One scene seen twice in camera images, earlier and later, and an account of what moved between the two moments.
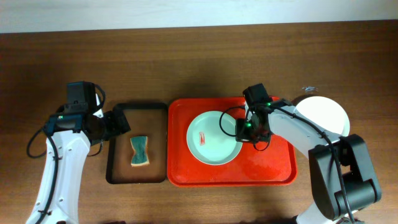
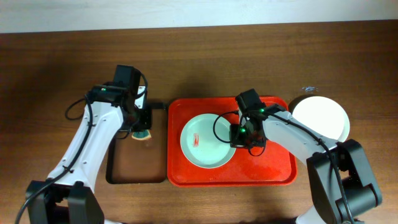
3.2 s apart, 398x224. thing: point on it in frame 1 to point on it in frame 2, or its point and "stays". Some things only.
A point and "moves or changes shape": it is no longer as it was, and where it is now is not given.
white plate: x=326 y=112 stays
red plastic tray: x=265 y=162 stays
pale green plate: x=211 y=138 moves or changes shape
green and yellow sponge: x=140 y=157 to x=141 y=135
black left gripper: x=118 y=121 to x=144 y=121
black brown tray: x=145 y=119 stays
